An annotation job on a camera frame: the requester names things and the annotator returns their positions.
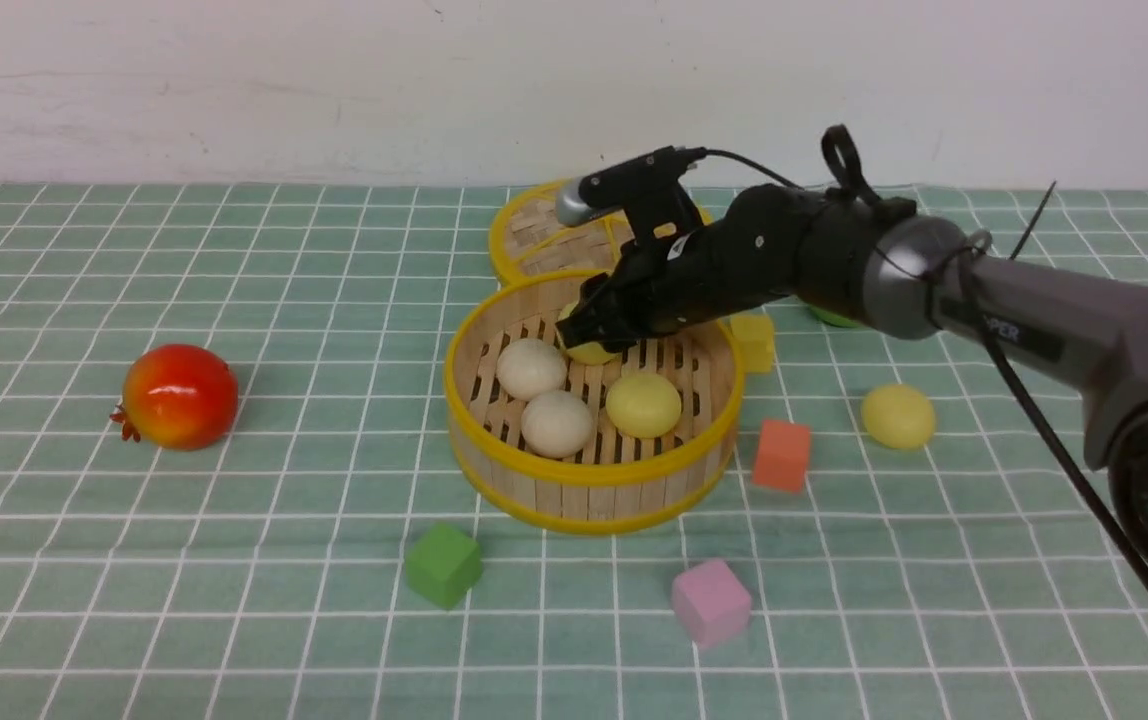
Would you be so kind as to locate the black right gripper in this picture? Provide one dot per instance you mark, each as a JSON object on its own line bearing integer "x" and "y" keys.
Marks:
{"x": 751, "y": 256}

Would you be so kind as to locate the yellow bun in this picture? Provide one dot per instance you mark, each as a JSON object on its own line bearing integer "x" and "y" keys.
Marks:
{"x": 643, "y": 405}
{"x": 898, "y": 416}
{"x": 592, "y": 353}

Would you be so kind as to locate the white bun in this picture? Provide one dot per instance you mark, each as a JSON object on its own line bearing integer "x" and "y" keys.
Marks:
{"x": 529, "y": 367}
{"x": 556, "y": 424}

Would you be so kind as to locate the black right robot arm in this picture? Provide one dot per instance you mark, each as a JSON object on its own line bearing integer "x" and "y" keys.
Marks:
{"x": 889, "y": 267}

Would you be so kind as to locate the woven bamboo steamer lid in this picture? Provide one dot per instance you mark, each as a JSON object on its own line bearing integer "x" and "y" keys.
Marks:
{"x": 527, "y": 239}

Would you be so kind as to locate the bamboo steamer tray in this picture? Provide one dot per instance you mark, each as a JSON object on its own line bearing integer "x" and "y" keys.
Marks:
{"x": 615, "y": 484}

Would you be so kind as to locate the yellow cube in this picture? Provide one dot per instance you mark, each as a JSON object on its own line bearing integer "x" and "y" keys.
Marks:
{"x": 755, "y": 335}

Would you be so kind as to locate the orange cube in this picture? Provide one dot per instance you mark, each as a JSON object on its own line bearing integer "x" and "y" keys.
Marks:
{"x": 783, "y": 455}

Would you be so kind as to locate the green apple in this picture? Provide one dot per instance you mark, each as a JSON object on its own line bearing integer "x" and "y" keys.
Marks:
{"x": 834, "y": 319}

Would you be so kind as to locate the green cube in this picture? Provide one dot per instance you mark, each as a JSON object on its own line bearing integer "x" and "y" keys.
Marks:
{"x": 443, "y": 565}

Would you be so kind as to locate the pink cube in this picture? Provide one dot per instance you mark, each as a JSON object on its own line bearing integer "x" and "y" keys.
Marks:
{"x": 711, "y": 603}

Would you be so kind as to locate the green checkered tablecloth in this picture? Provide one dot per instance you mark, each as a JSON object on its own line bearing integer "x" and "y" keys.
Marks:
{"x": 263, "y": 577}

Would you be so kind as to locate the red pomegranate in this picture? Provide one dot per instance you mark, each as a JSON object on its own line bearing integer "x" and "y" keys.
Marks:
{"x": 179, "y": 397}

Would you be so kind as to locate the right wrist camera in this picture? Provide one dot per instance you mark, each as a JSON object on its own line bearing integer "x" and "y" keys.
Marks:
{"x": 646, "y": 189}

